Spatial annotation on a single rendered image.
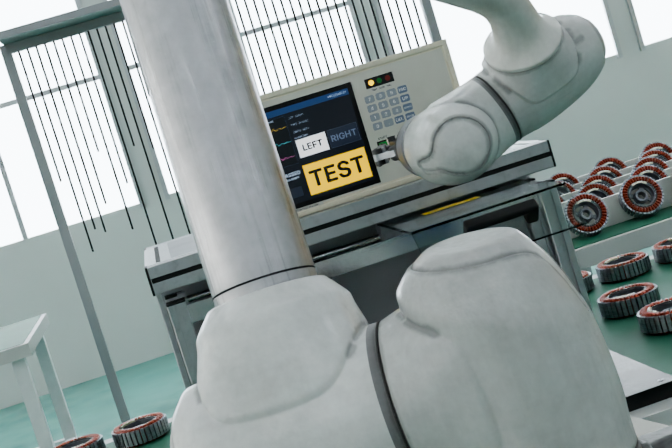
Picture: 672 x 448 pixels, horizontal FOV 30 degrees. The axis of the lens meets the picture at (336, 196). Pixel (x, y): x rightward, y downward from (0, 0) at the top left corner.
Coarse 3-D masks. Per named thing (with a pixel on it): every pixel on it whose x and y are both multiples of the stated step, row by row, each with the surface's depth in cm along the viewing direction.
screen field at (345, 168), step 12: (336, 156) 201; (348, 156) 201; (360, 156) 202; (312, 168) 200; (324, 168) 201; (336, 168) 201; (348, 168) 201; (360, 168) 202; (312, 180) 201; (324, 180) 201; (336, 180) 201; (348, 180) 201; (312, 192) 201
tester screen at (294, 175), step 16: (320, 96) 200; (336, 96) 201; (272, 112) 199; (288, 112) 200; (304, 112) 200; (320, 112) 200; (336, 112) 201; (352, 112) 201; (272, 128) 199; (288, 128) 200; (304, 128) 200; (320, 128) 200; (288, 144) 200; (352, 144) 201; (288, 160) 200; (304, 160) 200; (368, 160) 202; (288, 176) 200; (304, 176) 200; (304, 192) 200
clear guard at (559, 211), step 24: (480, 192) 204; (504, 192) 194; (528, 192) 184; (552, 192) 182; (408, 216) 201; (432, 216) 191; (456, 216) 182; (552, 216) 179; (576, 216) 179; (432, 240) 179
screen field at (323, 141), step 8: (336, 128) 201; (344, 128) 201; (352, 128) 201; (312, 136) 200; (320, 136) 200; (328, 136) 201; (336, 136) 201; (344, 136) 201; (352, 136) 201; (296, 144) 200; (304, 144) 200; (312, 144) 200; (320, 144) 201; (328, 144) 201; (336, 144) 201; (344, 144) 201; (304, 152) 200; (312, 152) 200
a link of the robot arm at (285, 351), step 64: (128, 0) 119; (192, 0) 117; (192, 64) 116; (192, 128) 115; (256, 128) 116; (192, 192) 115; (256, 192) 114; (256, 256) 112; (256, 320) 109; (320, 320) 109; (256, 384) 108; (320, 384) 107; (384, 384) 106
